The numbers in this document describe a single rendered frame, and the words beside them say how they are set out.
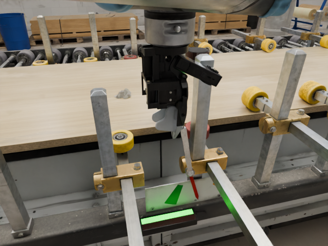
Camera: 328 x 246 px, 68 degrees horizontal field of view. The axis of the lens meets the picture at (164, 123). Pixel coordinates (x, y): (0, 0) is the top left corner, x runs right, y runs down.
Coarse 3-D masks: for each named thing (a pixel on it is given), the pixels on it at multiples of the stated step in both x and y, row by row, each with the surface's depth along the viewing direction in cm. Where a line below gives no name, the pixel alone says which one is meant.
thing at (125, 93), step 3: (123, 90) 104; (126, 90) 102; (120, 93) 99; (123, 93) 101; (126, 93) 101; (129, 93) 102; (114, 96) 100; (117, 96) 99; (120, 96) 99; (123, 96) 99; (126, 96) 98; (129, 96) 99
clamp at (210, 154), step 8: (208, 152) 73; (224, 152) 73; (184, 160) 70; (200, 160) 70; (208, 160) 70; (216, 160) 71; (224, 160) 72; (184, 168) 69; (200, 168) 71; (224, 168) 73
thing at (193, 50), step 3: (189, 48) 61; (192, 48) 61; (195, 48) 61; (198, 48) 61; (201, 48) 61; (204, 48) 61; (189, 51) 59; (192, 51) 59; (195, 51) 59; (198, 51) 59; (201, 51) 59; (204, 51) 59; (207, 51) 59
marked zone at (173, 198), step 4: (176, 188) 73; (180, 188) 73; (172, 192) 73; (176, 192) 74; (180, 192) 74; (172, 196) 74; (176, 196) 74; (168, 200) 74; (172, 200) 75; (176, 200) 75; (172, 204) 76
